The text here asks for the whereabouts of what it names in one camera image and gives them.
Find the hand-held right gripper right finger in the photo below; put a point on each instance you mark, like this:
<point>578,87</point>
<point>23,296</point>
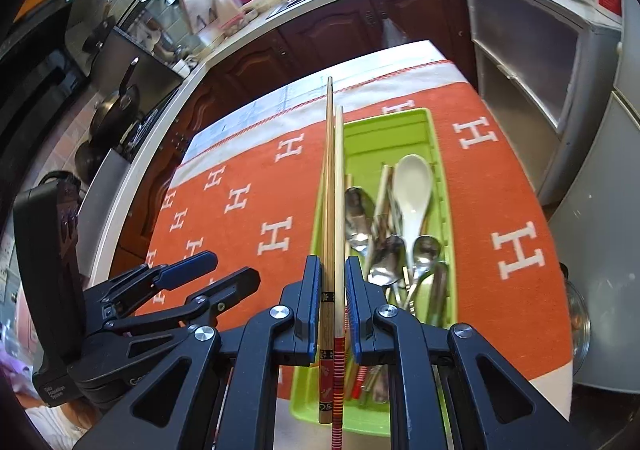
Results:
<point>354,320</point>

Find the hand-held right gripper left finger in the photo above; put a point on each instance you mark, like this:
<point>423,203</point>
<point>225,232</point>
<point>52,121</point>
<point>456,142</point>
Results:
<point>314,320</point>

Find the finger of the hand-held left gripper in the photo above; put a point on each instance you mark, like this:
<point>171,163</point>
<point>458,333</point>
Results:
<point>187,265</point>
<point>225,286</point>

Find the red striped chopstick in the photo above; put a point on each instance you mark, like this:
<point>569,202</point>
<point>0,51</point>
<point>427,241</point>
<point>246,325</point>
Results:
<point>339,180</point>

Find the white ceramic spoon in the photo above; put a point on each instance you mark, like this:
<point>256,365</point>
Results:
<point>412,185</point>

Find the bamboo chopstick black red end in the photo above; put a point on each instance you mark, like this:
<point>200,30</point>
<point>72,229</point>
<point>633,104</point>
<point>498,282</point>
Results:
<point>328,155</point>

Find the green plastic utensil tray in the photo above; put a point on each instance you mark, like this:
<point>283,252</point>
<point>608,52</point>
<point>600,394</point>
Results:
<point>370,140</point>

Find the orange printed tablecloth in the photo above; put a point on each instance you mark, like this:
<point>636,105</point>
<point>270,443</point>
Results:
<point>235,250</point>

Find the purple cloth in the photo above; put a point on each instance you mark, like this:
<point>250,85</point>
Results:
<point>15,375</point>

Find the stainless steel splash panel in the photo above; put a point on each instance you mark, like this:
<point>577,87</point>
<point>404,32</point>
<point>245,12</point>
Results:
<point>107,200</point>

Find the dark cooking pot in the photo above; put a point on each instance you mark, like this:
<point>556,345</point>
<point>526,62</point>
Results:
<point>87,160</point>

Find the black gas stove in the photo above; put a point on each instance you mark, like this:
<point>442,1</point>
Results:
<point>142,130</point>

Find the black wok with lid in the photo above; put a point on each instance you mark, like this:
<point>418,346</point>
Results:
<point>115,110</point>

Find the black range hood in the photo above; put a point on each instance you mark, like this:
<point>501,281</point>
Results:
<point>30,95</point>

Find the pale blue checked table cover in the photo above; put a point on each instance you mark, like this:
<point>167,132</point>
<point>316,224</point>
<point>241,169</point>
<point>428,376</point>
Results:
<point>300,100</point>

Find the cutting board on rack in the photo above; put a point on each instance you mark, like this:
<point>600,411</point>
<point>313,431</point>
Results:
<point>200,5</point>

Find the dark wood base cabinets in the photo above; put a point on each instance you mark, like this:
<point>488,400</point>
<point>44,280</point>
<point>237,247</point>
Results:
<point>320,40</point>

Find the grey refrigerator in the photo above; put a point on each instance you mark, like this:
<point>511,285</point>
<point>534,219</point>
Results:
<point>600,230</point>

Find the hanging white plastic bag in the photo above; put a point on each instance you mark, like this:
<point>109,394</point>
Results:
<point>395,35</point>

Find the frosted glass door cabinet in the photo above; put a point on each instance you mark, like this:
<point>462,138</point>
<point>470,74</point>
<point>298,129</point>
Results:
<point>520,30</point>

